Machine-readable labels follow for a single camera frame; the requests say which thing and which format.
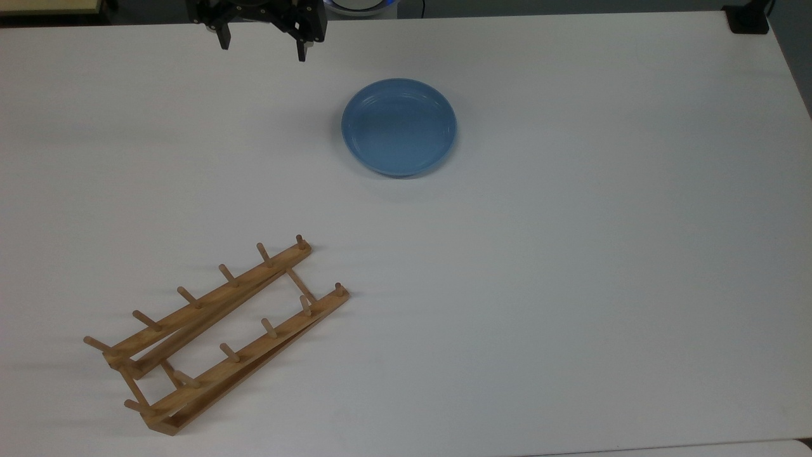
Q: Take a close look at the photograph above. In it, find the blue round plate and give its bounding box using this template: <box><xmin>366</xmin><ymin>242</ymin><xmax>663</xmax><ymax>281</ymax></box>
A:
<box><xmin>341</xmin><ymin>78</ymin><xmax>458</xmax><ymax>178</ymax></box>

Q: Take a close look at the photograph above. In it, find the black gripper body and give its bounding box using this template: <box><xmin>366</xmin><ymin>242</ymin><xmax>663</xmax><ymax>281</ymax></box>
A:
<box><xmin>186</xmin><ymin>0</ymin><xmax>329</xmax><ymax>44</ymax></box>

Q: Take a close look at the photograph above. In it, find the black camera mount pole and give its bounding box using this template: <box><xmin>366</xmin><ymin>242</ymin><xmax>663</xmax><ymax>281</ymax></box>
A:
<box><xmin>723</xmin><ymin>0</ymin><xmax>773</xmax><ymax>35</ymax></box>

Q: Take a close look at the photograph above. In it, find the light wooden desk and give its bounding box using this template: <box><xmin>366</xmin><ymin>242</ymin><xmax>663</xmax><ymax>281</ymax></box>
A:
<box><xmin>0</xmin><ymin>0</ymin><xmax>103</xmax><ymax>18</ymax></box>

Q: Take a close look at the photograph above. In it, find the wooden plate rack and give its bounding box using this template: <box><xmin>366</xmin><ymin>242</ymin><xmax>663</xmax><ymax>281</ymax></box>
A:
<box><xmin>83</xmin><ymin>234</ymin><xmax>351</xmax><ymax>437</ymax></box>

